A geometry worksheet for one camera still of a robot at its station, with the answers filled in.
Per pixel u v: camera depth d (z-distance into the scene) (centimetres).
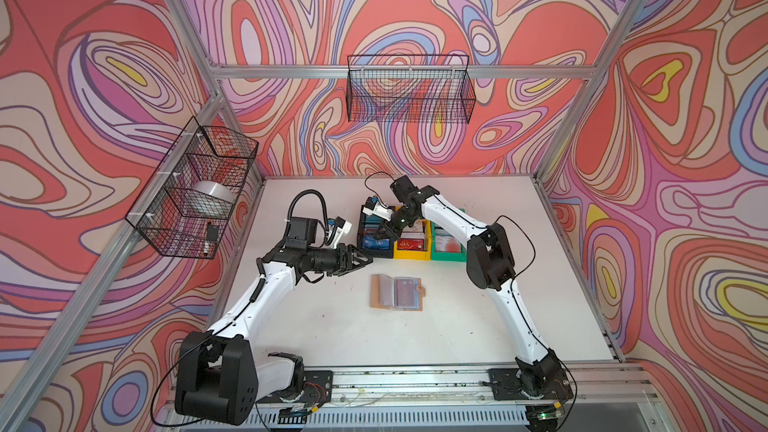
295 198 66
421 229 101
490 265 64
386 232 86
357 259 78
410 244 98
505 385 73
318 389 72
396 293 89
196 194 69
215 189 74
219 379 40
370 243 96
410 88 96
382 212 88
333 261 70
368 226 103
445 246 96
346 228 76
